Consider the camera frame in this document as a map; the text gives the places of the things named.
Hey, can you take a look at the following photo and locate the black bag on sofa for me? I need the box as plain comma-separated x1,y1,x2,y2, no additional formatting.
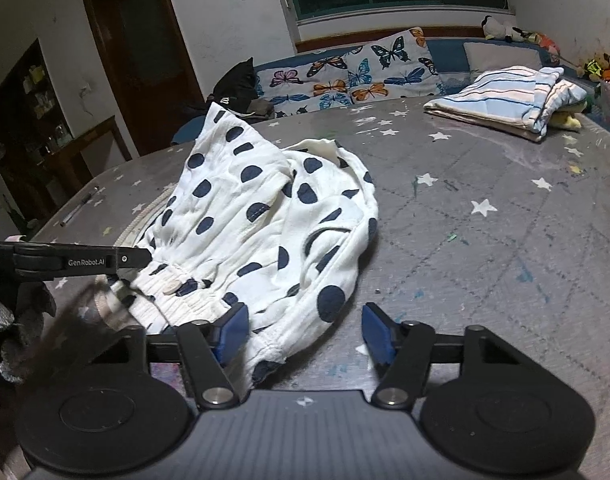
207,58,274,122

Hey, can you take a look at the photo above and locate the brown wooden door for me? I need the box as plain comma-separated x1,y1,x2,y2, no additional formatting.
82,0,205,155

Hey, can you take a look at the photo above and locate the butterfly print cushion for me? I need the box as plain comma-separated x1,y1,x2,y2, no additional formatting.
256,27,444,117

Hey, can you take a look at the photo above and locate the white grey pillow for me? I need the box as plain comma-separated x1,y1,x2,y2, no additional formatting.
463,42,542,76

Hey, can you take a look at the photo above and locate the left hand knitted glove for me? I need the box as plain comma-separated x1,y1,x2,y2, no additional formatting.
0,282,56,385

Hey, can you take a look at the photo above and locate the white navy polka dot garment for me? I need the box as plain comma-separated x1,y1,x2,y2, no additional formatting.
110,105,378,391

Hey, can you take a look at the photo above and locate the white black plush toy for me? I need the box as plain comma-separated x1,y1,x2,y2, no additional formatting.
482,15,525,42

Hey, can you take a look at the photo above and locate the colourful toys pile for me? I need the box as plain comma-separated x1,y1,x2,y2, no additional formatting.
522,32,610,84

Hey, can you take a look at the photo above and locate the round induction hob in table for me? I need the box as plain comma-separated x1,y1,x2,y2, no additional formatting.
114,190,171,247

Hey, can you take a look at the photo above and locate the dark wooden shelf unit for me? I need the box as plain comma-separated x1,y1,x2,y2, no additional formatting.
0,41,132,232

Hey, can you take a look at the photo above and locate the folded blue striped cloth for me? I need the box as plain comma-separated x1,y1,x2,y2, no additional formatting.
423,65,588,143

